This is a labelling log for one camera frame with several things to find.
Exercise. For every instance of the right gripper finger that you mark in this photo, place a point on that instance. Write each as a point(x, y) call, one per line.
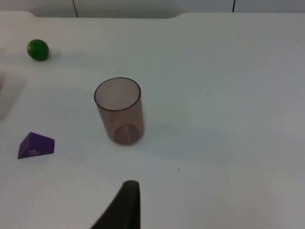
point(126, 210)

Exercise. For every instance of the purple triangular block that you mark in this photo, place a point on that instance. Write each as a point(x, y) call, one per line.
point(35, 145)

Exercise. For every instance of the clear cup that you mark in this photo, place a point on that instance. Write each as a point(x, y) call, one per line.
point(119, 119)

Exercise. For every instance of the green ball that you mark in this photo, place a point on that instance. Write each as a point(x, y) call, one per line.
point(38, 50)

